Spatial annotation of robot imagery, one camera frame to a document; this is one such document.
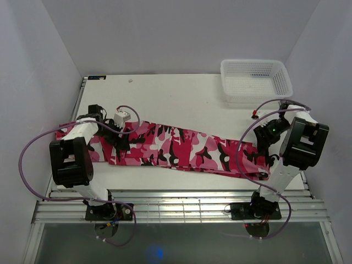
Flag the small label sticker on table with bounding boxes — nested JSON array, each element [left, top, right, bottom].
[[87, 75, 106, 80]]

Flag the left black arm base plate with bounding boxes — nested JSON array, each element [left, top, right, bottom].
[[85, 203, 133, 221]]

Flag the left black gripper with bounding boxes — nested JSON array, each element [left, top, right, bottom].
[[95, 119, 130, 151]]

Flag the aluminium frame rail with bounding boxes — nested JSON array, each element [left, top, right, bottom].
[[33, 190, 329, 224]]

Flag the white plastic mesh basket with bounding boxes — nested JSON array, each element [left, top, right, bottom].
[[220, 59, 293, 103]]

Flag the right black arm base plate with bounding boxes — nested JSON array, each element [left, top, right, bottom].
[[230, 202, 282, 220]]

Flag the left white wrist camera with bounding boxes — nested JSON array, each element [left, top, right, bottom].
[[113, 110, 131, 128]]

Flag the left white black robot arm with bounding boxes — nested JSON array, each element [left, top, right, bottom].
[[49, 104, 133, 221]]

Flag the pink camouflage trousers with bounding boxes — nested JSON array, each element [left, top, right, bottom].
[[56, 119, 281, 182]]

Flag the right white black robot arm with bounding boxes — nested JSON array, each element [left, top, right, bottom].
[[248, 100, 329, 219]]

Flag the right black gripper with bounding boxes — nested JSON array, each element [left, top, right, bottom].
[[253, 118, 290, 152]]

